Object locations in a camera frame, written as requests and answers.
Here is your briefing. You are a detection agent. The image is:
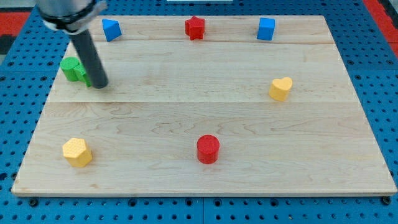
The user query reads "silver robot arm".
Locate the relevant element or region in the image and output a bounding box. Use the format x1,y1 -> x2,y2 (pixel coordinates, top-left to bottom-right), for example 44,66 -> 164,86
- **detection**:
36,0 -> 108,35

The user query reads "blue cube block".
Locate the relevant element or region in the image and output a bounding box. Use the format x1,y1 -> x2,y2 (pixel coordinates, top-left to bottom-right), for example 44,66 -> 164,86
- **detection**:
257,17 -> 275,40

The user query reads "blue triangle block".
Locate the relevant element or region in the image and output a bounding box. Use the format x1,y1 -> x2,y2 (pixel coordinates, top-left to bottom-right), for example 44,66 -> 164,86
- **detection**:
102,19 -> 122,42

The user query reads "wooden board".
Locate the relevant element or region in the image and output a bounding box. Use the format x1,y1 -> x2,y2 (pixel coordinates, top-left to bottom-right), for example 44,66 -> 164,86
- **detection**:
12,16 -> 397,197

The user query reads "red cylinder block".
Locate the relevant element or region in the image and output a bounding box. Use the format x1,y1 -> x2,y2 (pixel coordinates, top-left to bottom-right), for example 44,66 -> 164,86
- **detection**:
197,134 -> 220,164

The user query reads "yellow heart block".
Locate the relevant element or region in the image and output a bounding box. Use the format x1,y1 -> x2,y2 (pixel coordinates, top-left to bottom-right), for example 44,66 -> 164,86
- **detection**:
269,77 -> 293,101

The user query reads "red star block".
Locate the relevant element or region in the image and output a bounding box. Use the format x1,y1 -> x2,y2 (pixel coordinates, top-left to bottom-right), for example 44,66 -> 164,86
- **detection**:
185,16 -> 205,40

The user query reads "yellow hexagon block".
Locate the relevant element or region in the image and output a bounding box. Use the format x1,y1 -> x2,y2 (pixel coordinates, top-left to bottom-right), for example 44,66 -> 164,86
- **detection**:
62,138 -> 93,167

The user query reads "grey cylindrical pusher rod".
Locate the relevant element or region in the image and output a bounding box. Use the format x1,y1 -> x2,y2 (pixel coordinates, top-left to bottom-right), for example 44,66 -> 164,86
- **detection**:
69,30 -> 108,89

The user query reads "green cylinder block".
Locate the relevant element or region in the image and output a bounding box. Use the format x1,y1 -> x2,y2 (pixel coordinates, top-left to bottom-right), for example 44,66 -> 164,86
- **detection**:
60,57 -> 80,82

